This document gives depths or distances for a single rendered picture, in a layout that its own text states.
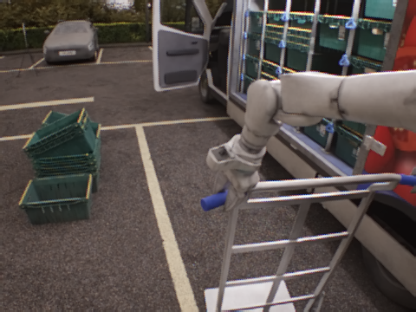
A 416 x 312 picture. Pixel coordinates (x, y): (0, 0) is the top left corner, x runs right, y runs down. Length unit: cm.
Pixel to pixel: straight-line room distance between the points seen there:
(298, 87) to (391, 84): 14
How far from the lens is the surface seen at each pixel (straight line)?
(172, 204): 271
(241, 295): 200
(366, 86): 38
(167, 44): 462
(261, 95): 49
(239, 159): 58
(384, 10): 219
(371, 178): 100
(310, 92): 43
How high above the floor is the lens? 166
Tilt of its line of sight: 28 degrees down
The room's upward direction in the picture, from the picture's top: 3 degrees clockwise
